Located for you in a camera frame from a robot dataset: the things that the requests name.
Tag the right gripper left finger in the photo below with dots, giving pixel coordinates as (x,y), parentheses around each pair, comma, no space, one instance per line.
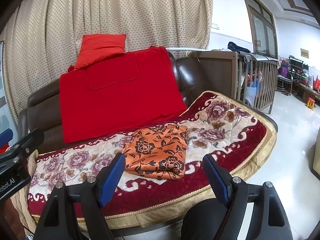
(58,219)

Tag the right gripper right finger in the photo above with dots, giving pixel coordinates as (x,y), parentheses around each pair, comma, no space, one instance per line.
(268,221)

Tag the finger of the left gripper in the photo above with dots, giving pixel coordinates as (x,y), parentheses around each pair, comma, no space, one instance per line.
(5,137)

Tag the orange floral blouse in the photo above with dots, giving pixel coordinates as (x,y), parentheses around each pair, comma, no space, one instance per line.
(157,152)

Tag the dark clothes on crib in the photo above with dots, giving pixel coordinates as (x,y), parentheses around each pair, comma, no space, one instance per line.
(234,47)

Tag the brown leather sofa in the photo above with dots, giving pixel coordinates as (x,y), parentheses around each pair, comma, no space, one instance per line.
(43,106)

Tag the floral maroon sofa mat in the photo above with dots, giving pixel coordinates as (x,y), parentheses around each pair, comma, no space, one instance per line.
(239,140)

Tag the beige dotted curtain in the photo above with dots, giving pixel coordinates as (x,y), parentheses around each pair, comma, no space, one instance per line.
(42,38)

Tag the small red stool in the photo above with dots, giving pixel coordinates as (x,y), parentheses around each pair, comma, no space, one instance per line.
(310,103)

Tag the red pillow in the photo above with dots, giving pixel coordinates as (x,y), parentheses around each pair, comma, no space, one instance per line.
(98,47)

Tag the red folded blanket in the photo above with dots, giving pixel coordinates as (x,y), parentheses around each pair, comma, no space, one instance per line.
(129,91)

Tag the brown wooden crib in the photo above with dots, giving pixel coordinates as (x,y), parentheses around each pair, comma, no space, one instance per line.
(250,79)

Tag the black metal chair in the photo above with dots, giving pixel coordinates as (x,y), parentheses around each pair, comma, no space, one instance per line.
(289,72)

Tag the brown framed window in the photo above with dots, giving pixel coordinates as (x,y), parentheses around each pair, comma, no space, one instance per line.
(262,28)

